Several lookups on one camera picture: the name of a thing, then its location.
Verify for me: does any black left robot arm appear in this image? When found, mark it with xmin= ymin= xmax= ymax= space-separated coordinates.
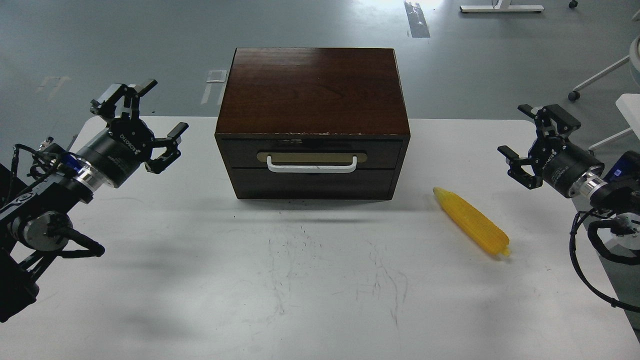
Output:
xmin=0 ymin=79 xmax=189 ymax=322

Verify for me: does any yellow toy corn cob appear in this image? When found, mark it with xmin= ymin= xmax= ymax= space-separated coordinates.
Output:
xmin=432 ymin=187 xmax=511 ymax=256

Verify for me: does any white rolling chair base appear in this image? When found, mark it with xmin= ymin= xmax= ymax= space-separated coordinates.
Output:
xmin=567 ymin=36 xmax=640 ymax=102

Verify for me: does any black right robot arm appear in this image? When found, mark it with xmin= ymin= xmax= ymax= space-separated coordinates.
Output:
xmin=498 ymin=104 xmax=639 ymax=313

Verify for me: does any white desk leg base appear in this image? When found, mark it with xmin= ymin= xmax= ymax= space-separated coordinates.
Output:
xmin=459 ymin=0 xmax=545 ymax=14

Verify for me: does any white drawer handle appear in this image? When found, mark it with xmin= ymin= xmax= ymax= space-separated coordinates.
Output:
xmin=266 ymin=155 xmax=358 ymax=174

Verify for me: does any grey floor tape strip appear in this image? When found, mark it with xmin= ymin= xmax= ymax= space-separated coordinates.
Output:
xmin=403 ymin=0 xmax=431 ymax=39

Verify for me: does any dark wooden top drawer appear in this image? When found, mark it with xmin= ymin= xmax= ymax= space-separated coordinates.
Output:
xmin=218 ymin=138 xmax=406 ymax=169

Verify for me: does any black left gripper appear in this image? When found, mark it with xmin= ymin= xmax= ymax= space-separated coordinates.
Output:
xmin=76 ymin=79 xmax=190 ymax=189

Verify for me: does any white side table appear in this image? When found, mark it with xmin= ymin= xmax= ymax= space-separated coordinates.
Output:
xmin=588 ymin=93 xmax=640 ymax=152

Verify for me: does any dark wooden drawer cabinet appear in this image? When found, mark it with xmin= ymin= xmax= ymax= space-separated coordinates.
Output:
xmin=215 ymin=47 xmax=410 ymax=201

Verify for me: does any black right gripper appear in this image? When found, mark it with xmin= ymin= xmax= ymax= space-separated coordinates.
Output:
xmin=497 ymin=104 xmax=604 ymax=199

